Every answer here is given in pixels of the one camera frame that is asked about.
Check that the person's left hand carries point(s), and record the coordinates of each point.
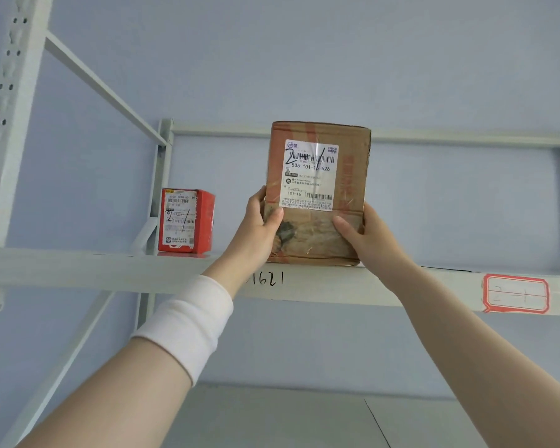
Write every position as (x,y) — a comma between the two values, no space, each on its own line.
(252,242)

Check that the red-bordered label sticker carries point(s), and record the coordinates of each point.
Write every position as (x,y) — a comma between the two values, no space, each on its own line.
(515,293)

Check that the white wristband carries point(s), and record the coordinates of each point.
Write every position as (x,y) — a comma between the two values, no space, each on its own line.
(186,321)

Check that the white metal shelf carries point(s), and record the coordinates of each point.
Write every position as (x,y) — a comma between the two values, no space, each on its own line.
(121,270)

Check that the person's right forearm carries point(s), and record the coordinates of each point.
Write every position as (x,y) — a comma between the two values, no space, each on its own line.
(485,359)

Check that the person's right hand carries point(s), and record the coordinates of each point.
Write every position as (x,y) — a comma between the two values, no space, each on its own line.
(378,251)

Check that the brown taped box marked 2-1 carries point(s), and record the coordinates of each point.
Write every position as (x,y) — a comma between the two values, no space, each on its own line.
(345,181)

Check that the red parcel box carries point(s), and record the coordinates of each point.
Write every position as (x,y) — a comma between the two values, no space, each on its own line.
(203,219)

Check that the person's left forearm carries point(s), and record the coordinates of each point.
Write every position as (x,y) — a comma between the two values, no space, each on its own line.
(112,405)

